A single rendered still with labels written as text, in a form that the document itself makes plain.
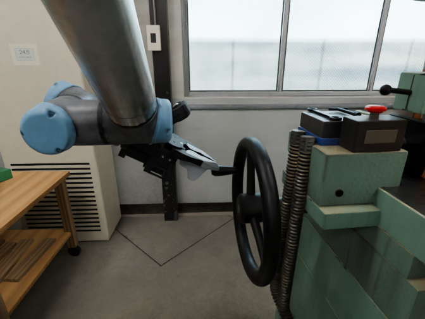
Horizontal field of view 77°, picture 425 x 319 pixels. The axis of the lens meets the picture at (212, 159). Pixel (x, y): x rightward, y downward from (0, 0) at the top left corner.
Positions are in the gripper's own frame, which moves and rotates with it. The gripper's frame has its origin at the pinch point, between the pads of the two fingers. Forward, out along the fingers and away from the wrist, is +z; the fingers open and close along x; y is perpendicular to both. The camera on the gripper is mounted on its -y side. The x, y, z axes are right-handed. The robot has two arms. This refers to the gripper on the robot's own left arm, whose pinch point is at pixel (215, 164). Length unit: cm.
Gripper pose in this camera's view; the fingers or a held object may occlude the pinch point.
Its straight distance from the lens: 60.1
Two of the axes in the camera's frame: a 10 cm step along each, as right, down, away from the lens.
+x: 0.9, 4.0, -9.1
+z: 8.6, 4.3, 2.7
